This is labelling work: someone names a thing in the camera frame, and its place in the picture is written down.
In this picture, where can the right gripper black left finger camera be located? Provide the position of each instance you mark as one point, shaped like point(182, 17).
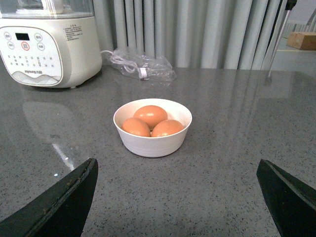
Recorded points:
point(61, 211)

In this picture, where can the white soy milk maker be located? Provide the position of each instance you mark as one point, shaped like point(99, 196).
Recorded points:
point(49, 43)

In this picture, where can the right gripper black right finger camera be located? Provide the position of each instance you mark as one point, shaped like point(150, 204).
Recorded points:
point(291, 202)

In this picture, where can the white bowl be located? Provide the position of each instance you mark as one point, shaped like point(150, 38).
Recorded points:
point(153, 147)

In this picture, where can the clear plastic bag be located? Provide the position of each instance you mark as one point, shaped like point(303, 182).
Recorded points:
point(133, 63)

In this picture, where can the metal stand pole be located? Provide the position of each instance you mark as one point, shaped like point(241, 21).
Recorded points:
point(288, 8)

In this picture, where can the brown egg in bowl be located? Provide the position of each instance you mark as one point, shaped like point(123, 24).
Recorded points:
point(166, 128)
point(152, 115)
point(136, 126)

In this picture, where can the cardboard box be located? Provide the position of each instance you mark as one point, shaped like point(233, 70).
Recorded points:
point(302, 40)

